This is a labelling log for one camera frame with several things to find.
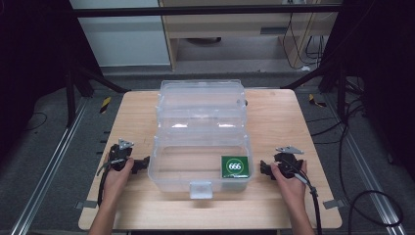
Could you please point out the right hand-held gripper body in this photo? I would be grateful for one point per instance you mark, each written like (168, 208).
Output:
(288, 163)

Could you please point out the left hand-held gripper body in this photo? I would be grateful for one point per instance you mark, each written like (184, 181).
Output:
(117, 156)

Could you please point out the person's left hand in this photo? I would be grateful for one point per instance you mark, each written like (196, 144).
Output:
(118, 178)

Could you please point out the person's right hand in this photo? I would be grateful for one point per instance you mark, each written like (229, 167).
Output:
(290, 187)

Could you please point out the green square packet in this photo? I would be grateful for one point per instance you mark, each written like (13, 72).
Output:
(235, 166)

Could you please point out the yellow black striped tape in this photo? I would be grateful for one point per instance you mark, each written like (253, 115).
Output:
(315, 101)
(105, 105)

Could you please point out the clear plastic storage box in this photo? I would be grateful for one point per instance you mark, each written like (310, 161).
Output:
(200, 137)

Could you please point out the black metal stand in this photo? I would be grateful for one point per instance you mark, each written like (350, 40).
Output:
(70, 98)
(341, 94)

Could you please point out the white cabinet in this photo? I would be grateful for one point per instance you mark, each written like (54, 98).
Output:
(124, 39)

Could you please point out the dark curtain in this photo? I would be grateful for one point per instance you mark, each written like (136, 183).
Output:
(388, 81)
(29, 65)

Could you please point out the light wooden desk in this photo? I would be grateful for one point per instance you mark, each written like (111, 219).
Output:
(235, 26)

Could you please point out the black horizontal bar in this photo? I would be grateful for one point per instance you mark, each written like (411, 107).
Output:
(202, 10)

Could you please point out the grey metal table bracket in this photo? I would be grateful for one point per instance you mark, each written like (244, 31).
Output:
(85, 204)
(334, 204)

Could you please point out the aluminium floor rail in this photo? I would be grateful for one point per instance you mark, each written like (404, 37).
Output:
(368, 176)
(49, 169)

